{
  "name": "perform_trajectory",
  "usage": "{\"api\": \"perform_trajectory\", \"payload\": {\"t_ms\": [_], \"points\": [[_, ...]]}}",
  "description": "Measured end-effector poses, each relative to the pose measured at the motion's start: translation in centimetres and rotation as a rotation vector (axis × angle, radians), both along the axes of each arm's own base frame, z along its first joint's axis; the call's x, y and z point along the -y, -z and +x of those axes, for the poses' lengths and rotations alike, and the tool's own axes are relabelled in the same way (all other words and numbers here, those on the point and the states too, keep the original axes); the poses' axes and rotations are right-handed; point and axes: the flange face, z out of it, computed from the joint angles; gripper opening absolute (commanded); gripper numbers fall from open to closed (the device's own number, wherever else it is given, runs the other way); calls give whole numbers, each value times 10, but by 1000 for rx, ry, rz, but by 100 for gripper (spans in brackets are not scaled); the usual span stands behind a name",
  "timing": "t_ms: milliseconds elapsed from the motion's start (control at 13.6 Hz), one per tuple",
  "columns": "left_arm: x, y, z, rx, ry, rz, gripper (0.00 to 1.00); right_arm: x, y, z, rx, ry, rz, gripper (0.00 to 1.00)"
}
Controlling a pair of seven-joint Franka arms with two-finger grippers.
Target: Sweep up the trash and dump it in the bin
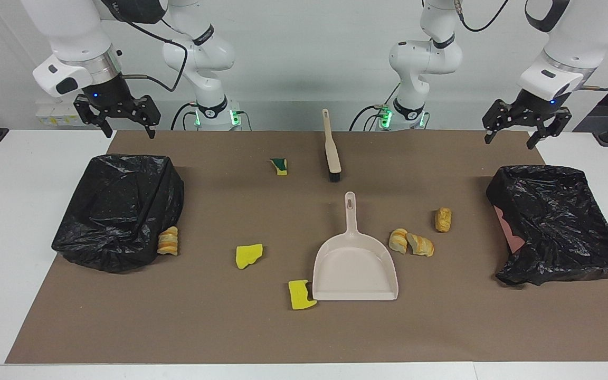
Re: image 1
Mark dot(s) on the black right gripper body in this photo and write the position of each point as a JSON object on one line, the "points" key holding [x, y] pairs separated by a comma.
{"points": [[108, 97]]}

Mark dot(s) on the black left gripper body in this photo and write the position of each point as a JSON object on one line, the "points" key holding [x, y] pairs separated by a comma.
{"points": [[533, 108]]}

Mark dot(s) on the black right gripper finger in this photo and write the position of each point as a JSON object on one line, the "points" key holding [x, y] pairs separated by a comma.
{"points": [[148, 112], [88, 111]]}

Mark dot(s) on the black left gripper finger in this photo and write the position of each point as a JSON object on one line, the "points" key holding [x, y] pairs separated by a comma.
{"points": [[558, 120], [496, 116]]}

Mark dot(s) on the brown fried nugget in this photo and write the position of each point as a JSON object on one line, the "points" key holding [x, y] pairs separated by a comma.
{"points": [[443, 219]]}

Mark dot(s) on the striped bread piece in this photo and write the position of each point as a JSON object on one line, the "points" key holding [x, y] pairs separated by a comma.
{"points": [[168, 241]]}

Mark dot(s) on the yellow green sponge piece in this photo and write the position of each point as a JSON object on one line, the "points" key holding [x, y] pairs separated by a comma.
{"points": [[281, 168]]}

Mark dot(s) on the cut bread roll piece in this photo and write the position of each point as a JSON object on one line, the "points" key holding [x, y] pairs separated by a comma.
{"points": [[421, 245], [398, 240]]}

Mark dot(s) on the beige brush black bristles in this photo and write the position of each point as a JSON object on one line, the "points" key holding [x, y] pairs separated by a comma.
{"points": [[330, 148]]}

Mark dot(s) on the beige plastic dustpan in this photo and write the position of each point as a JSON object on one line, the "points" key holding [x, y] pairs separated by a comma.
{"points": [[354, 269]]}

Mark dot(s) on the notched yellow sponge piece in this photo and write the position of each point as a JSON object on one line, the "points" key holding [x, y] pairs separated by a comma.
{"points": [[300, 296]]}

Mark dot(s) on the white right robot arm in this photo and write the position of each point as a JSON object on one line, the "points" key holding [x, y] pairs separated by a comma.
{"points": [[72, 31]]}

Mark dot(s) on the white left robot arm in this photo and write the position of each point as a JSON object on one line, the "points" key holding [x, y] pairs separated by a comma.
{"points": [[573, 31]]}

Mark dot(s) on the black bag on pink bin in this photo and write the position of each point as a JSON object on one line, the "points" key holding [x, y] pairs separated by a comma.
{"points": [[557, 221]]}

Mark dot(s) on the right black trash bag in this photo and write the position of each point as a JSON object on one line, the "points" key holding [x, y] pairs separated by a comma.
{"points": [[114, 211]]}

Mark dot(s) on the pink plastic bin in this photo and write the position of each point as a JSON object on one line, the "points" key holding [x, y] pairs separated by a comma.
{"points": [[510, 232]]}

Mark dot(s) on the brown table mat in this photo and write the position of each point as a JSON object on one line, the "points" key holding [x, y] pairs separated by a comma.
{"points": [[230, 327]]}

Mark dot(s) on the white wall socket box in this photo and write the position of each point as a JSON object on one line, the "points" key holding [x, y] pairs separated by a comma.
{"points": [[56, 115]]}

